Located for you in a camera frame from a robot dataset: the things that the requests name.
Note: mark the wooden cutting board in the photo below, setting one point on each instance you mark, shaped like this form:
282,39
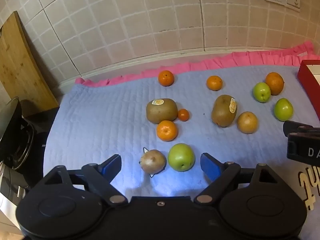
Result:
21,67

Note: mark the tiny orange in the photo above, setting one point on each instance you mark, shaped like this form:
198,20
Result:
183,115

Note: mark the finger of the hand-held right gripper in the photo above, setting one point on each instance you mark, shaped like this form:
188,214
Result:
291,128

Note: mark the kiwi with round sticker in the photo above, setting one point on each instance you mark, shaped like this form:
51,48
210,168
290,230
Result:
161,112

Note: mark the silver appliance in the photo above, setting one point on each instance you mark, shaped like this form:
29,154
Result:
10,200

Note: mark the kiwi with oval sticker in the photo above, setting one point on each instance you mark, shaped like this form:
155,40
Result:
223,111

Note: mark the blue quilted mat pink ruffle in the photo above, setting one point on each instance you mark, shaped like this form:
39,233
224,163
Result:
100,120

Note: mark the small green apple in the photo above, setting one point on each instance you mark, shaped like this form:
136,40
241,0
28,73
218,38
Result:
261,92
283,109

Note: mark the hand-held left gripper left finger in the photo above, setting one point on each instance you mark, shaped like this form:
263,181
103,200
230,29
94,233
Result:
110,167

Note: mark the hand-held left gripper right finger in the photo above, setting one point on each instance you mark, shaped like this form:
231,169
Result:
209,168

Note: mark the black kitchen appliance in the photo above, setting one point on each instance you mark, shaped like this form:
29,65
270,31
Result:
27,140

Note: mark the large green apple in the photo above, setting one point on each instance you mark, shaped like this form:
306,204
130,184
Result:
181,157

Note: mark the red box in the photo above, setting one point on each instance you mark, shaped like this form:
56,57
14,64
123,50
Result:
310,78

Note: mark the small brown fruit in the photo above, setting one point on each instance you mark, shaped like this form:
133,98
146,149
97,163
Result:
153,161

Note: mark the yellow-brown pear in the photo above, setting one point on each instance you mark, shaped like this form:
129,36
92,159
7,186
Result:
247,122

